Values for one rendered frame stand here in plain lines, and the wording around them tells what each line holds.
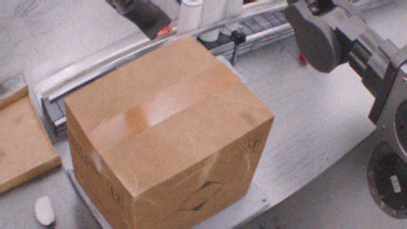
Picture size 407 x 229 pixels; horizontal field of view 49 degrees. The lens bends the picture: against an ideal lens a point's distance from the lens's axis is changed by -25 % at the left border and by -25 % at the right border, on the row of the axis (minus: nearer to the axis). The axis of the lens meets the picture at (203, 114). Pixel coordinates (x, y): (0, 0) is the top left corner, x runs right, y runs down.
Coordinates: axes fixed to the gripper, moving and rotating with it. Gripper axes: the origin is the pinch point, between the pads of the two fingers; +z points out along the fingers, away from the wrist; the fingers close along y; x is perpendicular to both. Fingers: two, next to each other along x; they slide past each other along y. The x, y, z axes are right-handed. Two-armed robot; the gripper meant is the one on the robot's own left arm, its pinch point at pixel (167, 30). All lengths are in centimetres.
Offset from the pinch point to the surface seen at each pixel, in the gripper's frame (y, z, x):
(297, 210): -27, 109, 22
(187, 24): -1.1, 2.7, -4.2
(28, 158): -6.2, -19.8, 44.0
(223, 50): -4.9, 16.6, -4.6
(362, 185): -39, 132, -5
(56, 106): 0.5, -14.2, 30.2
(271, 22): -1.8, 28.9, -20.1
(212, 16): -1.4, 7.3, -9.5
